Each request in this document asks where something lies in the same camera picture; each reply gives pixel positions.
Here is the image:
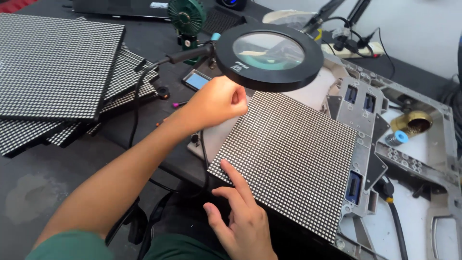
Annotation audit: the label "white tape roll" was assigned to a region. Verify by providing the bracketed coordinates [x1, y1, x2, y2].
[262, 9, 323, 41]

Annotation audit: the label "square LED matrix panel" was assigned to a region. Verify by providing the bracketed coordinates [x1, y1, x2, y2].
[207, 90, 359, 245]

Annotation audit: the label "black cable with yellow ring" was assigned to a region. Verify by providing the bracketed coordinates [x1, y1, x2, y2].
[375, 175, 409, 260]

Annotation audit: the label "red cloth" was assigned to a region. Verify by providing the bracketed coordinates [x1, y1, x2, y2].
[0, 0, 38, 14]

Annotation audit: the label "solder spool blue core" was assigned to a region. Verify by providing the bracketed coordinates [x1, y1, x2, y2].
[384, 130, 409, 147]

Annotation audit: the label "black chair frame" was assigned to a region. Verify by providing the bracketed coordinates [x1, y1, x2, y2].
[105, 191, 175, 260]

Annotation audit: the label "person's green clothing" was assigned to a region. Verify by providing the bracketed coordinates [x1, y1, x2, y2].
[25, 230, 232, 260]

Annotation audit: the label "black articulated stand arms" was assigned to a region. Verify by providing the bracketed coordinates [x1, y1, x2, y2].
[302, 0, 373, 52]

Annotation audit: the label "person's left hand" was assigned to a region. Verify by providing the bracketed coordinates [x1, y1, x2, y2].
[180, 75, 250, 136]

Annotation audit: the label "green clip fan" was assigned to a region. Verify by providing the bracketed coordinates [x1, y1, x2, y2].
[167, 0, 207, 66]

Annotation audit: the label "white power strip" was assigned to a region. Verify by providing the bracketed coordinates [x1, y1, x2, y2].
[321, 41, 385, 59]

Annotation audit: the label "black round device blue light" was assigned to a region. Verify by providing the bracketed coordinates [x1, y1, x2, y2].
[216, 0, 248, 11]

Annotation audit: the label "person's right hand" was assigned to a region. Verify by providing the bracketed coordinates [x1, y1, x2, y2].
[203, 160, 279, 260]

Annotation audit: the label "black laptop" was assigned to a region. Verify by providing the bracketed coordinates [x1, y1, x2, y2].
[62, 0, 171, 19]

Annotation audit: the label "grey aluminium cabinet frame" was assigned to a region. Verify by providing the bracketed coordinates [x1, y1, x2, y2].
[321, 54, 462, 260]

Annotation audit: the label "black round magnifier lamp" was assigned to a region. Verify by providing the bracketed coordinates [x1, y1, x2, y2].
[128, 23, 325, 149]

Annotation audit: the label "brass tip cleaner pot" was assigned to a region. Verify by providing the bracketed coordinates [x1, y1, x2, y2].
[390, 110, 434, 138]

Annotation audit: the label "large LED matrix panel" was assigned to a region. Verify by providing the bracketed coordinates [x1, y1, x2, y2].
[0, 13, 126, 123]

